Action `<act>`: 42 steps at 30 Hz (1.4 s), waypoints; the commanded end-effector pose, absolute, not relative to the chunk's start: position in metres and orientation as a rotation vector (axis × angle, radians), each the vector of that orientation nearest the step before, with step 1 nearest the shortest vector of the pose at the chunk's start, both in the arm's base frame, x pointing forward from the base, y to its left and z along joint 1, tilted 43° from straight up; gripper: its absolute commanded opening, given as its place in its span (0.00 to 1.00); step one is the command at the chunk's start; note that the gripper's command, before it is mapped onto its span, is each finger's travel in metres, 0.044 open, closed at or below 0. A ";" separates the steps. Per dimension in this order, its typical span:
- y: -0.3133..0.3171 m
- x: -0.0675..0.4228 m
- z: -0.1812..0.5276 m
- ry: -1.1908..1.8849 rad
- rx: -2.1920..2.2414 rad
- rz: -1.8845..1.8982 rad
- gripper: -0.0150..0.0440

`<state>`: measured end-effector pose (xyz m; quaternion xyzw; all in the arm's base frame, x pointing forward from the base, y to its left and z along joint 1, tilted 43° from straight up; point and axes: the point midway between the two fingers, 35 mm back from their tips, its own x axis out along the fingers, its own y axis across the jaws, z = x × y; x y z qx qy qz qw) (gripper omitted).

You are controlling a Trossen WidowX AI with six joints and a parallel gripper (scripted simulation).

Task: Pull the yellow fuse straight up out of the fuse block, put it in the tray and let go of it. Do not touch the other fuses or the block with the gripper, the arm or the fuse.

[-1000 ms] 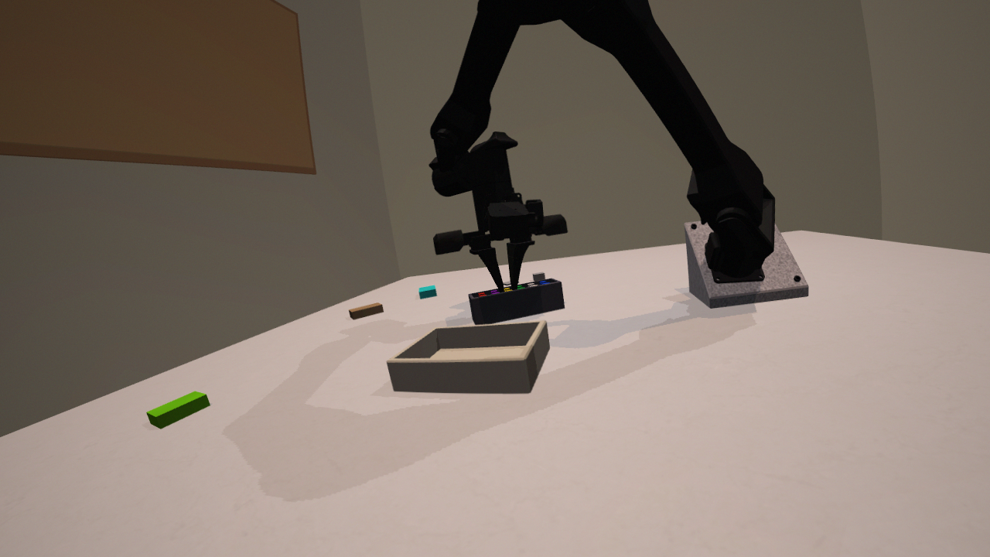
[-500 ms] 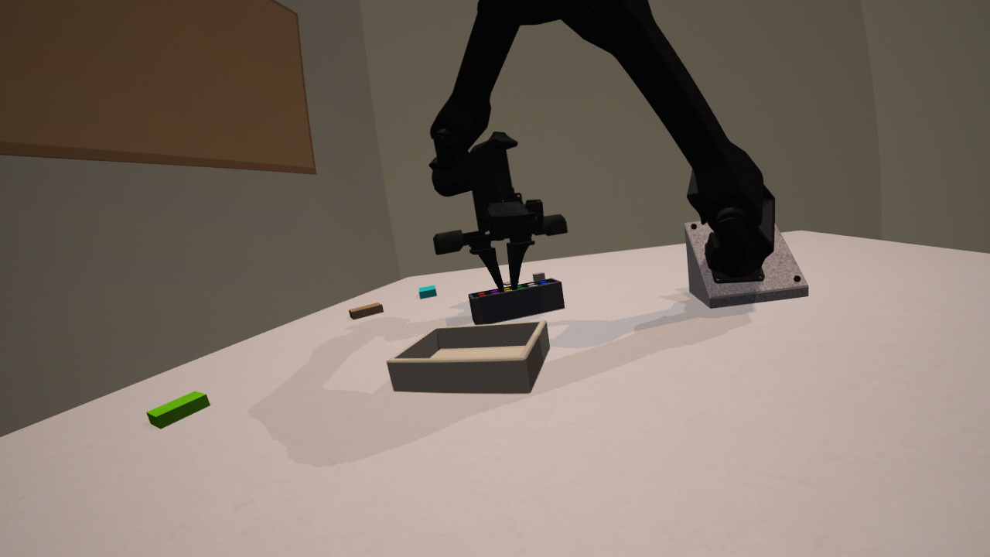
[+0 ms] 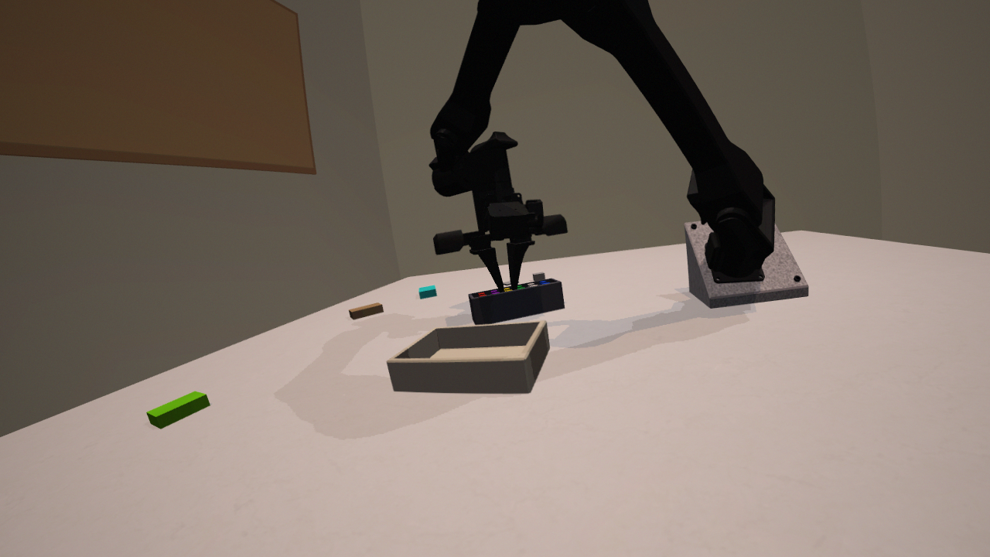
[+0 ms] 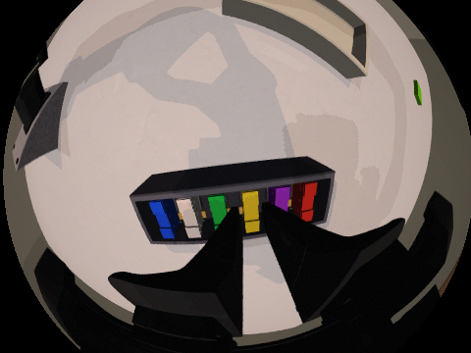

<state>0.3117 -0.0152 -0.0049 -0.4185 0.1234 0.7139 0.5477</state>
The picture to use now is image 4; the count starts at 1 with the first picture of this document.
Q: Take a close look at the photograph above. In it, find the green fuse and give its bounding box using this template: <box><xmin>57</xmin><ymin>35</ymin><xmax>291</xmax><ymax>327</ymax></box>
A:
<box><xmin>208</xmin><ymin>192</ymin><xmax>228</xmax><ymax>227</ymax></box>

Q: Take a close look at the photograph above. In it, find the green rectangular block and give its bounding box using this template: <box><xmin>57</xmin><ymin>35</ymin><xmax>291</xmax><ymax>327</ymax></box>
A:
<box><xmin>413</xmin><ymin>79</ymin><xmax>423</xmax><ymax>106</ymax></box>

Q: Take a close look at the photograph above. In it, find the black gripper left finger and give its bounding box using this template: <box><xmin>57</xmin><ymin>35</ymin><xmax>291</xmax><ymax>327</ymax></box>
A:
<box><xmin>107</xmin><ymin>207</ymin><xmax>243</xmax><ymax>337</ymax></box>

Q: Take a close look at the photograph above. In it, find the yellow fuse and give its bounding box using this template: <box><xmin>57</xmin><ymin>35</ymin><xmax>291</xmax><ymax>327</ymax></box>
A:
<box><xmin>240</xmin><ymin>188</ymin><xmax>260</xmax><ymax>232</ymax></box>

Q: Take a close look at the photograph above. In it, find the purple fuse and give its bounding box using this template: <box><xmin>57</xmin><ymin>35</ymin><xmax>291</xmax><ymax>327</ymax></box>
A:
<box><xmin>268</xmin><ymin>184</ymin><xmax>290</xmax><ymax>211</ymax></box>

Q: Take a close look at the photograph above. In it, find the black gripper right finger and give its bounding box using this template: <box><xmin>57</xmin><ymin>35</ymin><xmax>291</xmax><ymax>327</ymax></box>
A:
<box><xmin>262</xmin><ymin>203</ymin><xmax>405</xmax><ymax>323</ymax></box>

